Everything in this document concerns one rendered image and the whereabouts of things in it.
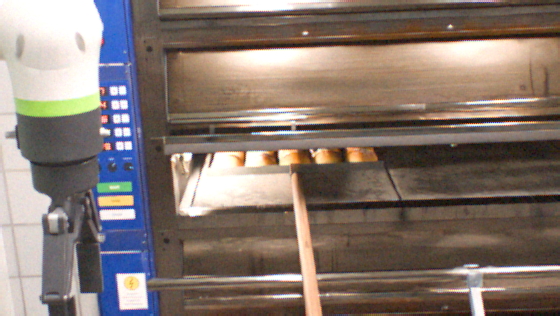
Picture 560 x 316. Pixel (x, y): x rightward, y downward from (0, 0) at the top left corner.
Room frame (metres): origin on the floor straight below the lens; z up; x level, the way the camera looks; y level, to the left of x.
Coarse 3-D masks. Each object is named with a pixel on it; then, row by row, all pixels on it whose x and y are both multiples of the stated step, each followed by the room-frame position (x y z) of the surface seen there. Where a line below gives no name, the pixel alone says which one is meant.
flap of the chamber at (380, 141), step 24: (168, 144) 1.71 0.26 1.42; (192, 144) 1.71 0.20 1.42; (216, 144) 1.71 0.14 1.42; (240, 144) 1.71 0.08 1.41; (264, 144) 1.70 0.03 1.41; (288, 144) 1.70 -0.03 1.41; (312, 144) 1.70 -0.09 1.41; (336, 144) 1.70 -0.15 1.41; (360, 144) 1.70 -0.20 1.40; (384, 144) 1.70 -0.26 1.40; (408, 144) 1.70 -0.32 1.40; (432, 144) 1.70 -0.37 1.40
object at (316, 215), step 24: (192, 216) 1.85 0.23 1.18; (216, 216) 1.85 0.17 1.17; (240, 216) 1.85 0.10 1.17; (264, 216) 1.85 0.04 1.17; (288, 216) 1.85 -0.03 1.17; (312, 216) 1.85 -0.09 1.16; (336, 216) 1.85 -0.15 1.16; (360, 216) 1.85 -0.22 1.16; (384, 216) 1.85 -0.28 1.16; (408, 216) 1.85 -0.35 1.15; (432, 216) 1.85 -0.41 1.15; (456, 216) 1.85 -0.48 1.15; (480, 216) 1.84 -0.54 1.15; (504, 216) 1.84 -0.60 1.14; (528, 216) 1.84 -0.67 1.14
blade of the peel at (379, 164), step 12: (276, 156) 2.34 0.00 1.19; (216, 168) 2.17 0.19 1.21; (228, 168) 2.17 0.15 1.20; (240, 168) 2.17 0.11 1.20; (252, 168) 2.17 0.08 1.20; (264, 168) 2.17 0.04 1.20; (276, 168) 2.17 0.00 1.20; (288, 168) 2.17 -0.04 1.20; (312, 168) 2.17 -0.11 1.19; (324, 168) 2.17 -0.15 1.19; (336, 168) 2.17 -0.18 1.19; (348, 168) 2.17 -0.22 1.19; (360, 168) 2.17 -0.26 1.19; (372, 168) 2.17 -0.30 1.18
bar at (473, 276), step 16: (320, 272) 1.49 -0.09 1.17; (336, 272) 1.49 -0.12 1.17; (352, 272) 1.48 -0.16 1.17; (368, 272) 1.48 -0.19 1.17; (384, 272) 1.48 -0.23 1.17; (400, 272) 1.48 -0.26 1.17; (416, 272) 1.48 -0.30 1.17; (432, 272) 1.48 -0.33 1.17; (448, 272) 1.47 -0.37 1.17; (464, 272) 1.47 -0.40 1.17; (480, 272) 1.47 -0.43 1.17; (496, 272) 1.47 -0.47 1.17; (512, 272) 1.47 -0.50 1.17; (528, 272) 1.47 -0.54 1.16; (544, 272) 1.47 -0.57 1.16; (160, 288) 1.48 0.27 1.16; (176, 288) 1.48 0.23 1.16; (192, 288) 1.48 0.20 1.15; (208, 288) 1.48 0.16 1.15; (224, 288) 1.48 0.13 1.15; (480, 304) 1.44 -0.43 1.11
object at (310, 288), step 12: (300, 180) 2.02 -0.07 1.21; (300, 192) 1.91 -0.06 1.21; (300, 204) 1.82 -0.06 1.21; (300, 216) 1.74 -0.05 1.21; (300, 228) 1.67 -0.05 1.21; (300, 240) 1.60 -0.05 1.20; (300, 252) 1.54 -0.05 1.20; (312, 252) 1.54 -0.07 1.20; (312, 264) 1.47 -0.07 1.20; (312, 276) 1.41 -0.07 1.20; (312, 288) 1.36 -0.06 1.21; (312, 300) 1.31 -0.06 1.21; (312, 312) 1.26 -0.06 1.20
